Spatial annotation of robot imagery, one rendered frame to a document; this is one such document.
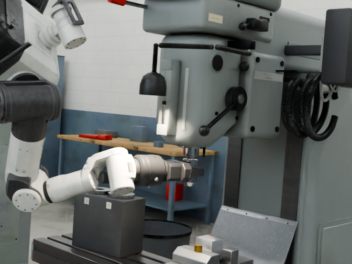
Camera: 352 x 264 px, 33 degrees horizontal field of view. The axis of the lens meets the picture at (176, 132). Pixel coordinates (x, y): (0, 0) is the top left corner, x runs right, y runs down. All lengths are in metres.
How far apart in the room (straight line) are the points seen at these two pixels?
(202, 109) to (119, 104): 6.72
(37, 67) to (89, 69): 7.29
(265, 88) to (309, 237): 0.52
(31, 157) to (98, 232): 0.51
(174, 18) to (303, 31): 0.52
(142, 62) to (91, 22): 1.30
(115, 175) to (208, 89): 0.35
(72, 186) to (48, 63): 0.34
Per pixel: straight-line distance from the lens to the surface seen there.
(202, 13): 1.58
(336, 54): 1.71
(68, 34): 1.61
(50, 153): 9.13
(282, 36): 1.88
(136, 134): 7.56
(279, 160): 1.99
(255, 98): 1.76
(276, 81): 1.84
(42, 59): 1.61
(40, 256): 2.15
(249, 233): 2.03
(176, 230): 3.97
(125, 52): 8.30
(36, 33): 1.67
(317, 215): 1.99
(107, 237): 1.98
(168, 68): 1.62
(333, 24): 1.72
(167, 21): 1.66
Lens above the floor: 1.44
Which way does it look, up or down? 3 degrees down
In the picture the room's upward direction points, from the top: 4 degrees clockwise
